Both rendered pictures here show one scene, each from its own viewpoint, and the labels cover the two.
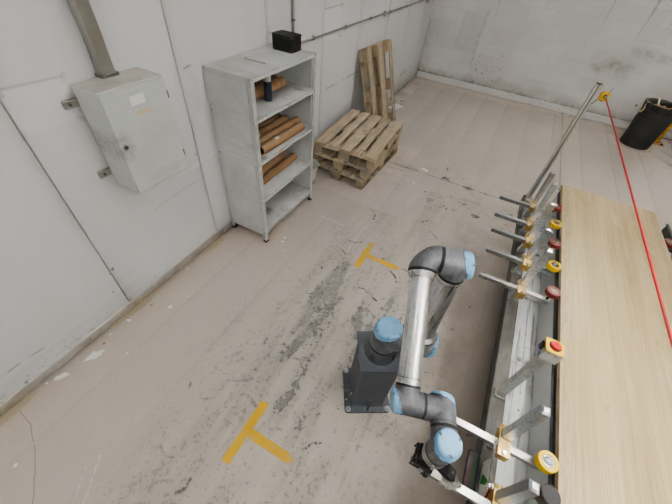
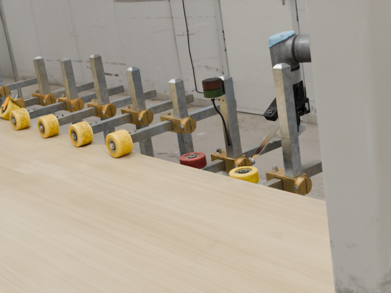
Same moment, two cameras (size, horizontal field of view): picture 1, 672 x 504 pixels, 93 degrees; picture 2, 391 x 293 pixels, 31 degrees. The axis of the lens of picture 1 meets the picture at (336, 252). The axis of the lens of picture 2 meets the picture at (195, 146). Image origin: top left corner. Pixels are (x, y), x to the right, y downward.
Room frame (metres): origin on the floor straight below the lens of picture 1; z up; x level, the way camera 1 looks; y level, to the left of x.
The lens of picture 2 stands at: (1.23, -2.59, 1.53)
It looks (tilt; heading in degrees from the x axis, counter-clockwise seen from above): 16 degrees down; 121
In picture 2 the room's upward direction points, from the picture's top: 9 degrees counter-clockwise
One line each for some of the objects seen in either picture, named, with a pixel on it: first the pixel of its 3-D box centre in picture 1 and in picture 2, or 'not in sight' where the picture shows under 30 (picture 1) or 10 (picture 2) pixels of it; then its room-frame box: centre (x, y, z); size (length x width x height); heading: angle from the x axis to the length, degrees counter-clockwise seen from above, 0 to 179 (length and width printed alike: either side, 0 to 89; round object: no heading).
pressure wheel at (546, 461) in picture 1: (541, 464); (245, 188); (0.38, -0.95, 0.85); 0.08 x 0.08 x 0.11
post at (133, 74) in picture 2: not in sight; (143, 131); (-0.22, -0.54, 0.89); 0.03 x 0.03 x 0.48; 67
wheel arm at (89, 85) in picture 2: not in sight; (59, 93); (-0.91, -0.16, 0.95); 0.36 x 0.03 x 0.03; 67
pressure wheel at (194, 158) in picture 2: not in sight; (194, 172); (0.16, -0.84, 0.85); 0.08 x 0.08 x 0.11
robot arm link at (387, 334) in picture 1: (387, 334); not in sight; (0.94, -0.34, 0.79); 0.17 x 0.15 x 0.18; 84
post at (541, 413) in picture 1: (515, 429); (290, 147); (0.48, -0.83, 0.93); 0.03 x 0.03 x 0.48; 67
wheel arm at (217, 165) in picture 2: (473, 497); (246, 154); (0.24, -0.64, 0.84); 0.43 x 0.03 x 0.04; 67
